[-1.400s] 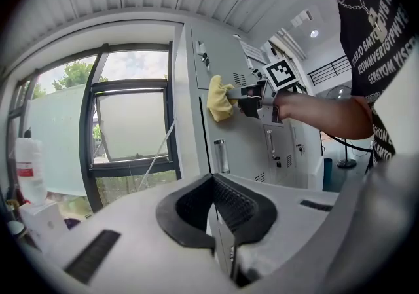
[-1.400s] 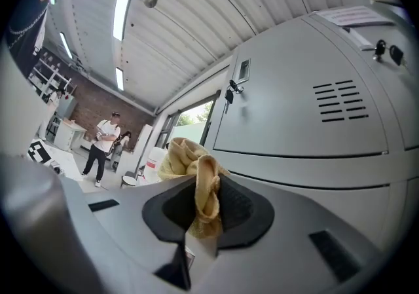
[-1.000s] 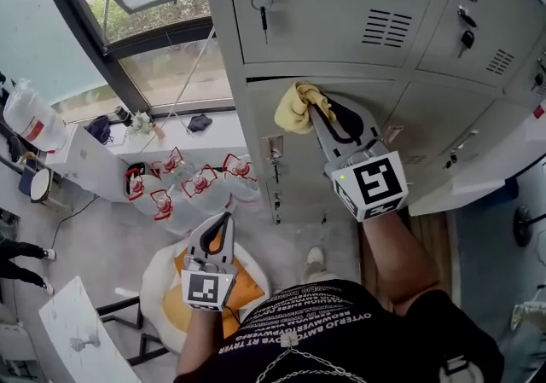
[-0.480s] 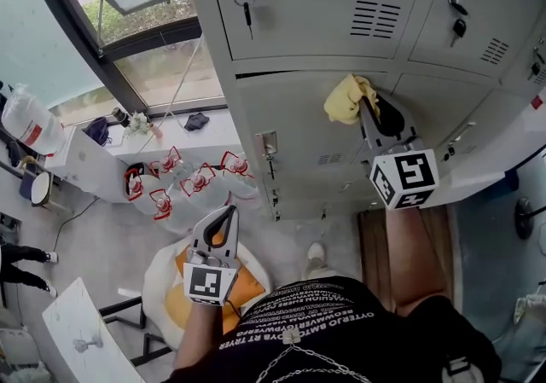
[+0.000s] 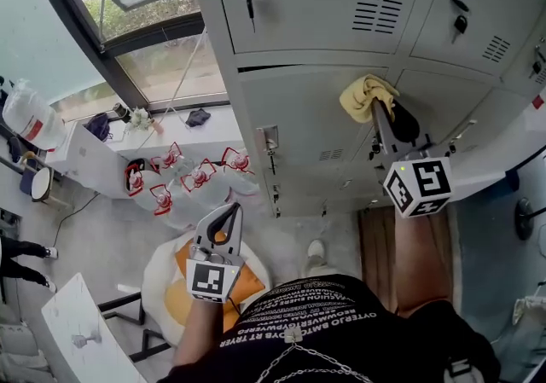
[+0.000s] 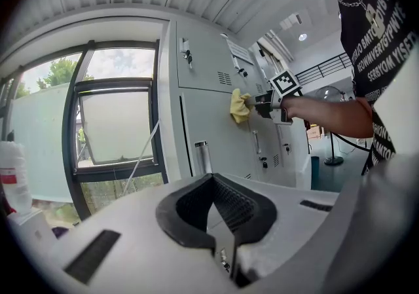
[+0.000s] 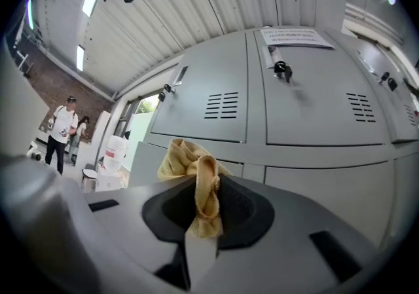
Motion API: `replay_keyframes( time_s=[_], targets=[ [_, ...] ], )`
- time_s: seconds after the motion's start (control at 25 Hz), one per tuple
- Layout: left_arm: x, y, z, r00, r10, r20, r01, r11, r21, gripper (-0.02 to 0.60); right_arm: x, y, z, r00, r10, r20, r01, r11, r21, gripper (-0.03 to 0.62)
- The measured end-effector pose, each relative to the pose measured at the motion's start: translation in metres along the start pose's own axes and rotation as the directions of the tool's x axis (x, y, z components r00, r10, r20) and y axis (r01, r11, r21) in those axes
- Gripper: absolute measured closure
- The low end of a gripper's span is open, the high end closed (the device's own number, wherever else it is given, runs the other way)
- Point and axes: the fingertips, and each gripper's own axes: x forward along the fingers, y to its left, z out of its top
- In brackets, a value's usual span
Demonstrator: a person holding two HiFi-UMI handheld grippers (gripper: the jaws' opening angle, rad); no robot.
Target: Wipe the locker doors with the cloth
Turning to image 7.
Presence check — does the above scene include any ceiling light panel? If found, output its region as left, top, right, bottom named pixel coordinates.
left=81, top=0, right=99, bottom=18
left=76, top=44, right=86, bottom=73

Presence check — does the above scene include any white paper notice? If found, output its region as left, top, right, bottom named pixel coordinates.
left=260, top=27, right=337, bottom=50

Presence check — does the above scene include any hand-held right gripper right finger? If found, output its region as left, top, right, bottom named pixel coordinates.
left=185, top=171, right=387, bottom=293

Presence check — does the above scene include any white water dispenser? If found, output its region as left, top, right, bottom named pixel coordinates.
left=96, top=166, right=127, bottom=191

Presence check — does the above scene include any inverted water bottle red label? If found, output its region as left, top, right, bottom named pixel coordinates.
left=103, top=134, right=128, bottom=174

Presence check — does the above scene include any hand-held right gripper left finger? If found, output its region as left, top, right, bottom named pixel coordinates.
left=83, top=174, right=198, bottom=292

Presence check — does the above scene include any yellow wiping cloth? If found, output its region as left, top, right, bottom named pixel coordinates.
left=156, top=138, right=233, bottom=240

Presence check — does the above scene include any grey metal locker cabinet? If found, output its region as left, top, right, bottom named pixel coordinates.
left=126, top=26, right=419, bottom=254

